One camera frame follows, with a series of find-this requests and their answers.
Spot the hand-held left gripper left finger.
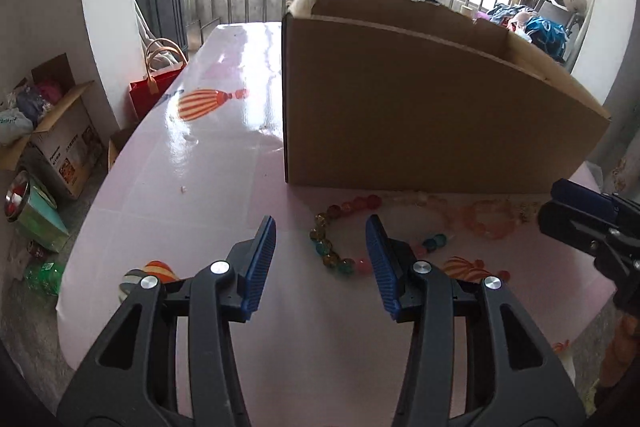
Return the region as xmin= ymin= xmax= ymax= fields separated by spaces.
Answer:
xmin=57 ymin=215 xmax=277 ymax=427

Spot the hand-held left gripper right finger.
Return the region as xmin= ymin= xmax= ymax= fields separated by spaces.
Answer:
xmin=365 ymin=214 xmax=586 ymax=427

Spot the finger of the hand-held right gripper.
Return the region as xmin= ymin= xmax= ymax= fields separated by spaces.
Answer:
xmin=551 ymin=178 xmax=640 ymax=228
xmin=537 ymin=201 xmax=640 ymax=280

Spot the multicolour bead bracelet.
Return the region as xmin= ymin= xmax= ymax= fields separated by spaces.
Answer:
xmin=309 ymin=193 xmax=451 ymax=280

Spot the orange pink bead bracelet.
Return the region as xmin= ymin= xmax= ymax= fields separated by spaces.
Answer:
xmin=450 ymin=199 xmax=516 ymax=240

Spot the large brown cardboard box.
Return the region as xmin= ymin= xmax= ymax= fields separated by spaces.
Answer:
xmin=281 ymin=0 xmax=612 ymax=195

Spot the person's right hand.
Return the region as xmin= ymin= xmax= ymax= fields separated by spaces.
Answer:
xmin=597 ymin=309 xmax=640 ymax=403

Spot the pink balloon print table cover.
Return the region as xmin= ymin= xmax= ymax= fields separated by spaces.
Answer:
xmin=55 ymin=22 xmax=618 ymax=427

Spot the wheelchair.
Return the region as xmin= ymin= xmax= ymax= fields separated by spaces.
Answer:
xmin=530 ymin=0 xmax=586 ymax=70

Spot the blue bag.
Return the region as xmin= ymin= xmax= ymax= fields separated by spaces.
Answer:
xmin=524 ymin=16 xmax=568 ymax=60

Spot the small brown cardboard box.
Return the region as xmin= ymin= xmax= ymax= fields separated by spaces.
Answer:
xmin=106 ymin=127 xmax=136 ymax=172

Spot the pile of clothes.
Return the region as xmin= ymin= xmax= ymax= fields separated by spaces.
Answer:
xmin=472 ymin=2 xmax=533 ymax=40

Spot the red gift bag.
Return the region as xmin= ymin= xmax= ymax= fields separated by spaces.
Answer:
xmin=129 ymin=38 xmax=188 ymax=122

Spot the green bottle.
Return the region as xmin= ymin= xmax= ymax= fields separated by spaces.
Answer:
xmin=24 ymin=259 xmax=67 ymax=297

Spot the teal box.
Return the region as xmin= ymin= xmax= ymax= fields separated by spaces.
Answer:
xmin=17 ymin=184 xmax=71 ymax=253

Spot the printed cardboard box with clutter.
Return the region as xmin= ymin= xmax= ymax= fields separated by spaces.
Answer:
xmin=0 ymin=53 xmax=103 ymax=200

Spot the steel bowl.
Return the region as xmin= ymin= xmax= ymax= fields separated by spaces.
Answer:
xmin=4 ymin=170 xmax=32 ymax=223

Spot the small white plastic bag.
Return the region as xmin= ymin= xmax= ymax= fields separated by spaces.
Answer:
xmin=0 ymin=107 xmax=35 ymax=145

